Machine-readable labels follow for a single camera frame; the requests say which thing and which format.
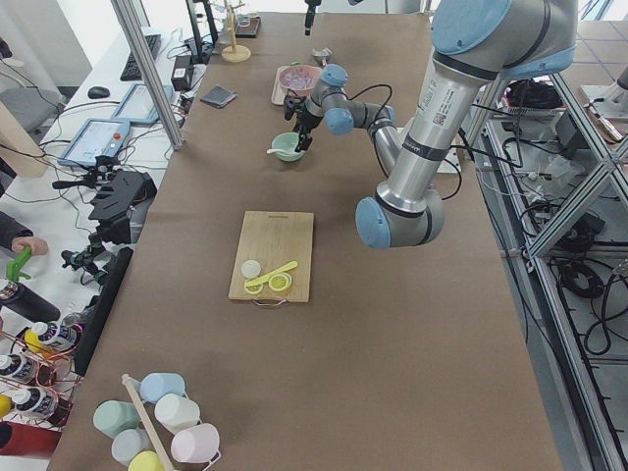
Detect person hand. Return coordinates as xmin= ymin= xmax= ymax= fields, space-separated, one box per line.
xmin=11 ymin=236 xmax=48 ymax=256

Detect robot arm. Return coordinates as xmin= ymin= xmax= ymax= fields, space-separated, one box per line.
xmin=284 ymin=0 xmax=578 ymax=249

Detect aluminium frame post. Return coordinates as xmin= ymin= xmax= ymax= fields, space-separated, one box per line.
xmin=111 ymin=0 xmax=183 ymax=151

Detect mint green bowl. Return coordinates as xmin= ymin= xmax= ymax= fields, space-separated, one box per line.
xmin=271 ymin=131 xmax=305 ymax=162

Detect wooden mug tree stand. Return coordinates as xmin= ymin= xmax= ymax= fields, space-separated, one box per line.
xmin=220 ymin=1 xmax=251 ymax=63

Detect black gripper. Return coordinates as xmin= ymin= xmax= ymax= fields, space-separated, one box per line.
xmin=283 ymin=95 xmax=322 ymax=152

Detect yellow plastic knife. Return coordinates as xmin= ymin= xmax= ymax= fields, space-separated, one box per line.
xmin=244 ymin=260 xmax=298 ymax=288

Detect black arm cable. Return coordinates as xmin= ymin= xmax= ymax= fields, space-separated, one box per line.
xmin=342 ymin=83 xmax=531 ymax=202

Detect wooden cutting board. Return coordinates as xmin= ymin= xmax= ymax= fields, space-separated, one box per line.
xmin=228 ymin=211 xmax=314 ymax=303

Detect grey and purple cloth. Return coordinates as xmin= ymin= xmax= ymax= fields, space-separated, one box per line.
xmin=200 ymin=85 xmax=237 ymax=109

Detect bottle rack with bottles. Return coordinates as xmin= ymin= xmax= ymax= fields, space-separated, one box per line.
xmin=1 ymin=322 xmax=82 ymax=431

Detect white ceramic spoon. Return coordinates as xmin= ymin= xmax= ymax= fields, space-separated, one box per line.
xmin=266 ymin=148 xmax=298 ymax=154

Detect metal ice scoop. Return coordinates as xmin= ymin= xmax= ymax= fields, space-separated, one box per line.
xmin=311 ymin=47 xmax=333 ymax=68

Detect pink bowl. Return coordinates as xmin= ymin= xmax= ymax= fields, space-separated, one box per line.
xmin=278 ymin=64 xmax=324 ymax=97

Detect lemon slice stack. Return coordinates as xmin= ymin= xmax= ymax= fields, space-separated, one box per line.
xmin=268 ymin=272 xmax=292 ymax=292

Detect computer mouse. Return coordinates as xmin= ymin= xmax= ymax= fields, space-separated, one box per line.
xmin=87 ymin=85 xmax=111 ymax=99

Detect teach pendant tablet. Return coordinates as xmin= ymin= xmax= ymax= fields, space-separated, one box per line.
xmin=111 ymin=83 xmax=159 ymax=126
xmin=57 ymin=118 xmax=131 ymax=167

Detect black keyboard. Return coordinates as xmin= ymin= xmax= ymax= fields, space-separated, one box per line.
xmin=120 ymin=33 xmax=163 ymax=82

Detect single lemon slice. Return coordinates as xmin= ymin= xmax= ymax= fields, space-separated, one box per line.
xmin=243 ymin=278 xmax=264 ymax=295

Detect cup rack with pastel cups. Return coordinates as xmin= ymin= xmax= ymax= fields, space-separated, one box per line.
xmin=92 ymin=372 xmax=222 ymax=470

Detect pile of clear ice cubes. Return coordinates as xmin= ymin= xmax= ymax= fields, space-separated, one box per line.
xmin=283 ymin=67 xmax=321 ymax=89

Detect cream rabbit tray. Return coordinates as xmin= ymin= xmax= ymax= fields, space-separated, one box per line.
xmin=271 ymin=69 xmax=286 ymax=106

